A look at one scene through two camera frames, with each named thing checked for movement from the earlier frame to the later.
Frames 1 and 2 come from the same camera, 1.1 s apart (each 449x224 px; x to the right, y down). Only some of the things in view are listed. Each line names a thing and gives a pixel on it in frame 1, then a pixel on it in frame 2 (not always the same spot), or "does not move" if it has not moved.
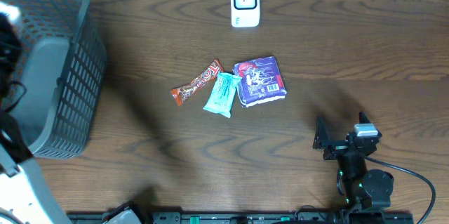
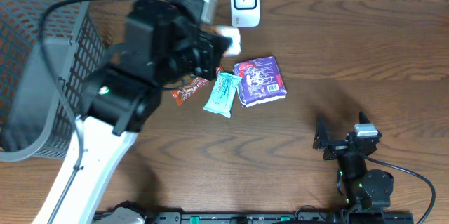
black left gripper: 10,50 to 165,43
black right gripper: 341,147 does not move
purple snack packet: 261,81 does not move
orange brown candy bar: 179,94 does not move
